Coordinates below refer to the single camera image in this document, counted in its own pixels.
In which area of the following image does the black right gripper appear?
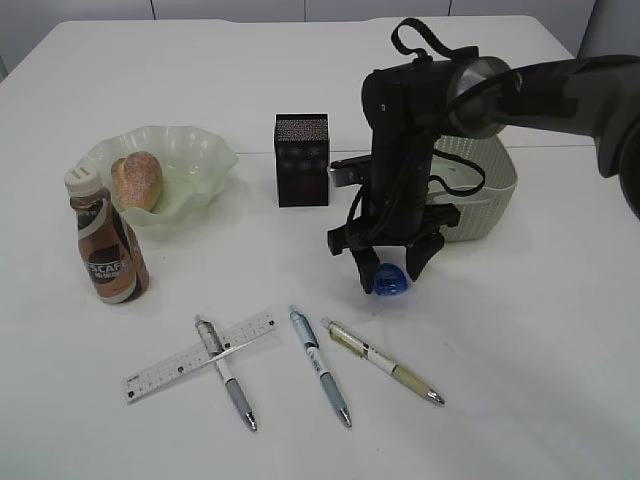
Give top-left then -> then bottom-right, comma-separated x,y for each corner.
328,62 -> 460,294

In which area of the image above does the blue pencil sharpener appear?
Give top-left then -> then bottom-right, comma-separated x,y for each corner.
374,262 -> 408,297

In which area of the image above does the cream green pen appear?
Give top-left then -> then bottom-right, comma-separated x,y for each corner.
321,318 -> 446,406

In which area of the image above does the sugared bread roll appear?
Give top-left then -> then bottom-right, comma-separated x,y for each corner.
111,151 -> 163,211

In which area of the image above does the brown coffee drink bottle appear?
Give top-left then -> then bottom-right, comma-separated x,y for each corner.
64,161 -> 149,304

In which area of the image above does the clear plastic ruler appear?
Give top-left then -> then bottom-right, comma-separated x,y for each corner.
121,311 -> 278,405

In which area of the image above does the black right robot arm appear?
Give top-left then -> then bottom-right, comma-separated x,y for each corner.
327,55 -> 639,292

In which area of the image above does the blue clip grey pen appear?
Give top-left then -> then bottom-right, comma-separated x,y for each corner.
289,305 -> 352,428

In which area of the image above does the pale green plastic basket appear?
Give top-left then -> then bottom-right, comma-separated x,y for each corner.
426,136 -> 518,242

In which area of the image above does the black perforated pen holder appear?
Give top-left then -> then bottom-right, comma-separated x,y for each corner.
274,113 -> 330,208

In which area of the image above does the grey grip clear pen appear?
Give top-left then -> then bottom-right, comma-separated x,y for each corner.
195,315 -> 258,432

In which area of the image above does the pale green wavy glass bowl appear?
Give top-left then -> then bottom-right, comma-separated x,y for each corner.
81,126 -> 238,227

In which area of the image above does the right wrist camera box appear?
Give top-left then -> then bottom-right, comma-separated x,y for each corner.
328,155 -> 371,188

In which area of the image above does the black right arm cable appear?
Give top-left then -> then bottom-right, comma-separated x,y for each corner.
342,17 -> 489,251

